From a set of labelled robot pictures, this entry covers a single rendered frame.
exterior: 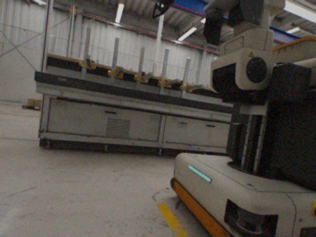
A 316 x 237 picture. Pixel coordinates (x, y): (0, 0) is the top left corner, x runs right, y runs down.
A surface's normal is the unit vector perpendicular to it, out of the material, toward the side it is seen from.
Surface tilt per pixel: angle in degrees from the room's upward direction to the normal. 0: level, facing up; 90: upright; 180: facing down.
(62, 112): 90
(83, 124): 86
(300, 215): 90
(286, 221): 90
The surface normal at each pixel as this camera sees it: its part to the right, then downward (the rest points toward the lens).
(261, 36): 0.29, 0.09
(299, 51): -0.95, -0.08
